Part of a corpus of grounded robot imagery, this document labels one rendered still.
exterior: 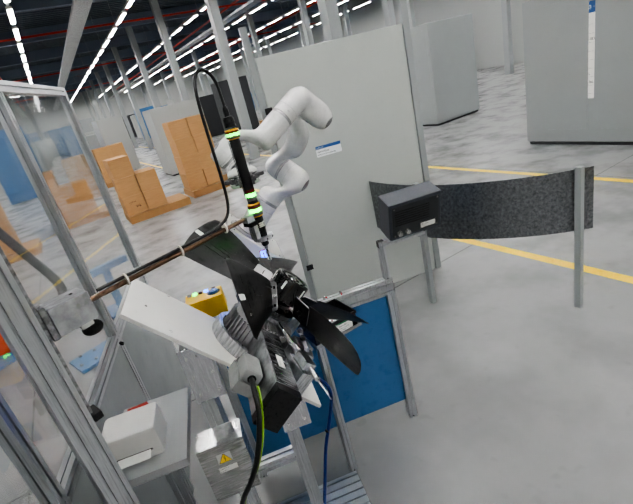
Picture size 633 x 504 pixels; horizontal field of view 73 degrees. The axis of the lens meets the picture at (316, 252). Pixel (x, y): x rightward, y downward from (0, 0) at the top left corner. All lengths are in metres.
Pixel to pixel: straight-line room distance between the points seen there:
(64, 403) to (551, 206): 2.72
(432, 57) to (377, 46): 7.59
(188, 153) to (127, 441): 8.39
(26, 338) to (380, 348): 1.60
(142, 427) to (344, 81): 2.63
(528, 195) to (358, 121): 1.31
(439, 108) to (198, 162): 5.74
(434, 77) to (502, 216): 8.21
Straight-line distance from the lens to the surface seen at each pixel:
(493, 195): 2.99
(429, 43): 10.98
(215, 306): 1.88
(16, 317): 1.10
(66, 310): 1.13
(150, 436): 1.50
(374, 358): 2.26
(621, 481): 2.39
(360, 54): 3.40
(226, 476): 1.59
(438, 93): 11.10
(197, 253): 1.40
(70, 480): 1.45
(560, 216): 3.10
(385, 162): 3.51
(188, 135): 9.60
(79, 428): 1.23
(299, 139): 1.96
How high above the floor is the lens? 1.82
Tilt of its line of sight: 22 degrees down
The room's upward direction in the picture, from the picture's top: 14 degrees counter-clockwise
